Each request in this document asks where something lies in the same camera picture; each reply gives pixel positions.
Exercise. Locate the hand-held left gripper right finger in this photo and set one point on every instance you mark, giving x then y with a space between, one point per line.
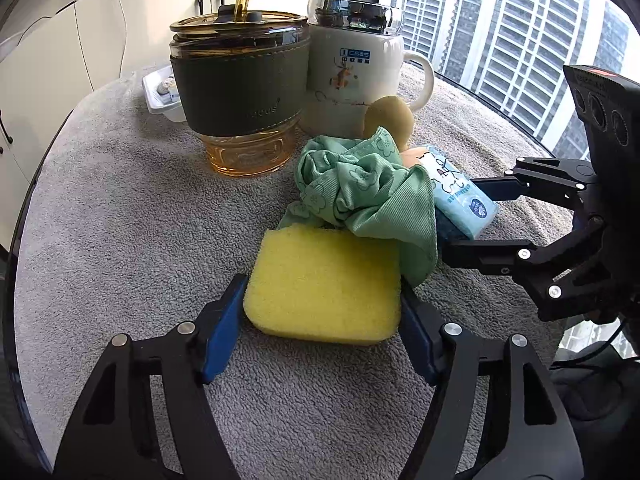
417 340

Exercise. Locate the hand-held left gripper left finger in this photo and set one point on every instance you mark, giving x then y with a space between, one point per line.
225 330

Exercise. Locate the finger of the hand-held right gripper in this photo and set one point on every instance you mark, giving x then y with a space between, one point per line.
495 189
480 257

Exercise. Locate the light blue tissue packet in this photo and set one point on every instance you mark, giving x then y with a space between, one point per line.
460 195

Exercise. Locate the yellow rectangular sponge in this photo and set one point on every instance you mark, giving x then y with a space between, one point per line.
320 290

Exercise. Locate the yellow-green round fruit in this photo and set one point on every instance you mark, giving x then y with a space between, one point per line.
392 117

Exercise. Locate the dark blue sponge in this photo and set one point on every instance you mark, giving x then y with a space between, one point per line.
447 227

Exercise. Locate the green patterned cloth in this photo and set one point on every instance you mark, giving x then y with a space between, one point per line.
365 190

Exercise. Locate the grey towel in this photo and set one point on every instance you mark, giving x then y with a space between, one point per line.
125 235

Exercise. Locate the large glass window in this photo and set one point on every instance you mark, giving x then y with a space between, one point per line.
500 35

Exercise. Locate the person's dark clothing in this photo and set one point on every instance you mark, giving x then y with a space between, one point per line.
595 390

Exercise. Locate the white ceramic mug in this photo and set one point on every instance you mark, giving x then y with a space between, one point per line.
350 80

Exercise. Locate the clear mug lid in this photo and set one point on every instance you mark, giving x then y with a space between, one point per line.
355 12

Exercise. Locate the small white plastic container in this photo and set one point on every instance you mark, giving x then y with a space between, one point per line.
155 102

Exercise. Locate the amber glass tumbler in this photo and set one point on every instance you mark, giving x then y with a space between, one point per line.
235 90

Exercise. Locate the small grey object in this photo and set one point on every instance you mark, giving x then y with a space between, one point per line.
164 88

